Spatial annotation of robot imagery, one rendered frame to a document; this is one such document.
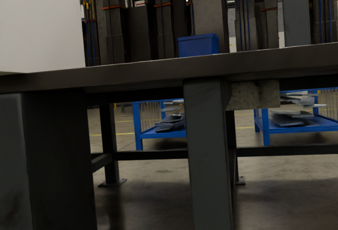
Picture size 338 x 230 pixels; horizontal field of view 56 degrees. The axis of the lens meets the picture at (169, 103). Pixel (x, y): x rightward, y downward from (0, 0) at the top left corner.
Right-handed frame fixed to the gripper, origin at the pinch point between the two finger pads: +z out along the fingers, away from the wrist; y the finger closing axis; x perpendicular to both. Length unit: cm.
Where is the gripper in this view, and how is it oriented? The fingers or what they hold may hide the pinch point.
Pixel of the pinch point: (81, 12)
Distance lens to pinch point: 170.6
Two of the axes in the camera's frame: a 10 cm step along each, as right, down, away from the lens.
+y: -3.2, 0.6, -9.4
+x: 9.4, -0.6, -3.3
